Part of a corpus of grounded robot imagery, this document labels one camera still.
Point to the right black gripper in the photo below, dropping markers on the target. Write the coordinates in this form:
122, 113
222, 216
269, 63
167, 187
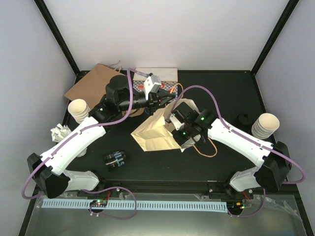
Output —
179, 140

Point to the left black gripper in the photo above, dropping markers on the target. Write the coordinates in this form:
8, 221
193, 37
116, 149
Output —
157, 100

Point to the cream paper bag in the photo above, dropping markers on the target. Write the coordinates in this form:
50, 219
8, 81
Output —
155, 133

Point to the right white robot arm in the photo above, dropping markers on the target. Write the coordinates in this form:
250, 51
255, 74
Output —
269, 169

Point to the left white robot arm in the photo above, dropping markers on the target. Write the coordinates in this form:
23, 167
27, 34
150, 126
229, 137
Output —
49, 171

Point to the blue checkered bakery bag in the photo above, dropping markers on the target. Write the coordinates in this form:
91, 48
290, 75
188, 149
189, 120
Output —
168, 77

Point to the brown kraft paper bag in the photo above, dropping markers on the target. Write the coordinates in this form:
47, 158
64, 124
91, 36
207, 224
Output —
91, 87

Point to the right white cup stack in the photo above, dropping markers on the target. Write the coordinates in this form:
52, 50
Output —
265, 126

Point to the white cup stack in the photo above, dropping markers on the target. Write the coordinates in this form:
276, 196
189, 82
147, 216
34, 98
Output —
265, 126
79, 110

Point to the left white cup stack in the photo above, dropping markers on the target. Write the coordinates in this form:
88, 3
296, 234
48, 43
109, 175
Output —
79, 110

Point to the crumpled white paper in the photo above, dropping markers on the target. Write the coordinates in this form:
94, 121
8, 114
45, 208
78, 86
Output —
59, 132

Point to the small green circuit board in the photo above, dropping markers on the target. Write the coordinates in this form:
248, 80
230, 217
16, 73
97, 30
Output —
98, 203

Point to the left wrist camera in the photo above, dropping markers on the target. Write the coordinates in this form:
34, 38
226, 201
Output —
151, 84

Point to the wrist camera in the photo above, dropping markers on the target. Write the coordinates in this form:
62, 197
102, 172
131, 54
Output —
151, 84
173, 123

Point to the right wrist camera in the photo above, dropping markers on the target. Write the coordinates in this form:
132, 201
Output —
173, 123

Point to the left black frame post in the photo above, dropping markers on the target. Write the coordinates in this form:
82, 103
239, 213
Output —
42, 7

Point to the black frame post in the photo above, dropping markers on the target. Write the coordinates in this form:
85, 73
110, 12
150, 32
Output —
42, 7
283, 19

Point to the light blue cable duct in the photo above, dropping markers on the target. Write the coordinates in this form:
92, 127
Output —
138, 205

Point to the right black frame post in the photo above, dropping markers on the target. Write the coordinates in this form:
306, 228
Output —
283, 19

